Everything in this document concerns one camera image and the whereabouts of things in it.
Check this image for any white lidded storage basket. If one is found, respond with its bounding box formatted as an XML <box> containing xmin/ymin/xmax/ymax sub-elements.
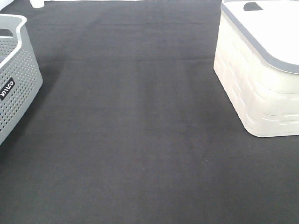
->
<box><xmin>214</xmin><ymin>0</ymin><xmax>299</xmax><ymax>137</ymax></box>

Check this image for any grey perforated laundry basket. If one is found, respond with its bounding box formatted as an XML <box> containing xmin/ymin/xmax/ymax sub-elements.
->
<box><xmin>0</xmin><ymin>14</ymin><xmax>43</xmax><ymax>142</ymax></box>

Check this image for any white cup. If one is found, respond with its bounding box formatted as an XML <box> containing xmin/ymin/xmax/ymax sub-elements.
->
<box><xmin>30</xmin><ymin>0</ymin><xmax>45</xmax><ymax>8</ymax></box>

